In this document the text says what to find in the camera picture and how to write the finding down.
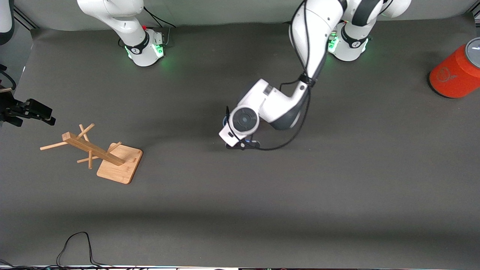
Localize looped black cable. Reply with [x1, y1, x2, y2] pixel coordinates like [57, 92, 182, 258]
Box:
[56, 232, 113, 267]

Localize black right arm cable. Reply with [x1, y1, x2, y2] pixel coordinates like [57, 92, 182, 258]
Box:
[0, 64, 18, 90]

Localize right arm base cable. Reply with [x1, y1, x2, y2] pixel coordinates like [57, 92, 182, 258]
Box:
[142, 6, 177, 49]

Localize dark grey table mat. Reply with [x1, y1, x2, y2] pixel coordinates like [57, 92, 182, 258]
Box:
[0, 13, 480, 267]

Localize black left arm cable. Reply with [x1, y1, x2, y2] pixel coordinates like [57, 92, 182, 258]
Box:
[246, 0, 314, 151]

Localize orange cylindrical can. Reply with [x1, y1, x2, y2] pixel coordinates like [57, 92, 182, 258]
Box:
[429, 37, 480, 99]

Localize black cables along table edge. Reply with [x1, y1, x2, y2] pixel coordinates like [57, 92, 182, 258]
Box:
[0, 258, 240, 270]

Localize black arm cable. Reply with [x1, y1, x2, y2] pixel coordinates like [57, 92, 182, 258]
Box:
[246, 0, 314, 151]
[0, 64, 18, 90]

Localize wooden mug tree stand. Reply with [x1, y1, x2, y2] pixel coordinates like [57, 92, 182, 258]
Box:
[40, 123, 143, 185]

